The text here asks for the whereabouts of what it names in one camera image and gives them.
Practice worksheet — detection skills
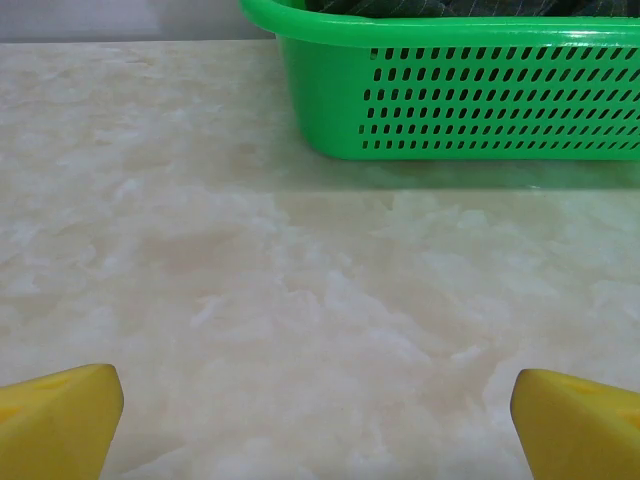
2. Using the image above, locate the dark pinstriped long sleeve shirt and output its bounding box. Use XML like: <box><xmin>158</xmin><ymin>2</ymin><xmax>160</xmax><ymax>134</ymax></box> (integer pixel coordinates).
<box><xmin>302</xmin><ymin>0</ymin><xmax>640</xmax><ymax>19</ymax></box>

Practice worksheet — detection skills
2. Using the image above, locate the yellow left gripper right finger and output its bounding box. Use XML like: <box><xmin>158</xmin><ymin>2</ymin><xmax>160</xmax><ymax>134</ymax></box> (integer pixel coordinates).
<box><xmin>509</xmin><ymin>368</ymin><xmax>640</xmax><ymax>480</ymax></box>

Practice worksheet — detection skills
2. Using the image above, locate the green plastic basket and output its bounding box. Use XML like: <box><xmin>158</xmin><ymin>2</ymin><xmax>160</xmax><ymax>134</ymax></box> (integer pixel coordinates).
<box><xmin>238</xmin><ymin>0</ymin><xmax>640</xmax><ymax>162</ymax></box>

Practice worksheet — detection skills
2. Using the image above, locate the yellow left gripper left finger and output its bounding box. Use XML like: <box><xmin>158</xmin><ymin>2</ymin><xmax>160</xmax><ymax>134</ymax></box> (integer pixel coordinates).
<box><xmin>0</xmin><ymin>363</ymin><xmax>125</xmax><ymax>480</ymax></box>

